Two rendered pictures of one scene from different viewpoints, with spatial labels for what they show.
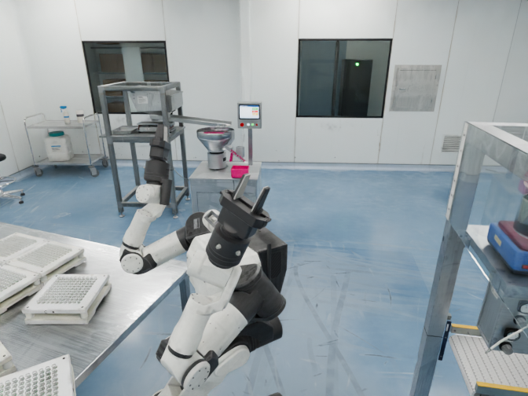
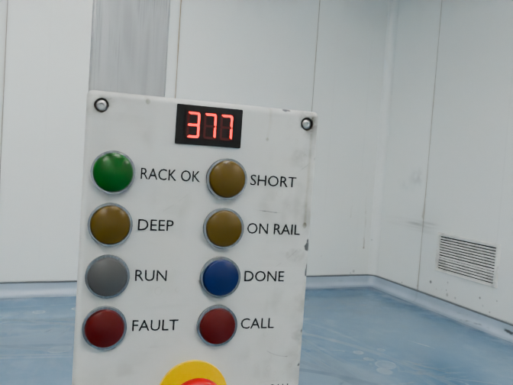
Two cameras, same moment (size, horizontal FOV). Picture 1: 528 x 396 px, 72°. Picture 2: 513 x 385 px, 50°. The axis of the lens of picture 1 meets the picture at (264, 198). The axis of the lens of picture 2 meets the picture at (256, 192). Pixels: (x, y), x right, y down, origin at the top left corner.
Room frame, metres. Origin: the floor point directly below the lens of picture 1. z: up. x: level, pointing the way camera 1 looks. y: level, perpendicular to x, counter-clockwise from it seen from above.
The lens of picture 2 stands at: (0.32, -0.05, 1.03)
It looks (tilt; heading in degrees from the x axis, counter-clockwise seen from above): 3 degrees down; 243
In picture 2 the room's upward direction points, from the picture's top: 4 degrees clockwise
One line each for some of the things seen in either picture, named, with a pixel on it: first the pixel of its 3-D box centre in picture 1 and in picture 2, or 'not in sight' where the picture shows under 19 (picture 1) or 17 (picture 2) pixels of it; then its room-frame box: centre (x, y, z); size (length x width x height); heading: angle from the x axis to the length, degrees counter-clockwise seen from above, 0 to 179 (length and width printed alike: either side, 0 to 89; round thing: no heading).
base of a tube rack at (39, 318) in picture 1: (71, 302); not in sight; (1.25, 0.82, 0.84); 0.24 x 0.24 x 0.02; 0
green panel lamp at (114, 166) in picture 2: not in sight; (113, 172); (0.23, -0.43, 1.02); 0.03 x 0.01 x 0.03; 170
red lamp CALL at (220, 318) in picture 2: not in sight; (217, 326); (0.15, -0.41, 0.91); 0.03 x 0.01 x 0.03; 170
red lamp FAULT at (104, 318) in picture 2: not in sight; (104, 328); (0.23, -0.43, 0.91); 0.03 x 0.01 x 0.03; 170
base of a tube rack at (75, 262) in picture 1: (48, 265); not in sight; (1.53, 1.07, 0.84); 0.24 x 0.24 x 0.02; 69
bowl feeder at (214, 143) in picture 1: (222, 149); not in sight; (3.43, 0.40, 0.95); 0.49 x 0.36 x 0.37; 87
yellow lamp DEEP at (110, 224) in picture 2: not in sight; (110, 224); (0.23, -0.43, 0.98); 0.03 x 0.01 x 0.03; 170
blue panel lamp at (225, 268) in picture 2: not in sight; (221, 277); (0.15, -0.41, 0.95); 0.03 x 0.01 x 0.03; 170
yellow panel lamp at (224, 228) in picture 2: not in sight; (224, 228); (0.15, -0.41, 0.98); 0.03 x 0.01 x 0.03; 170
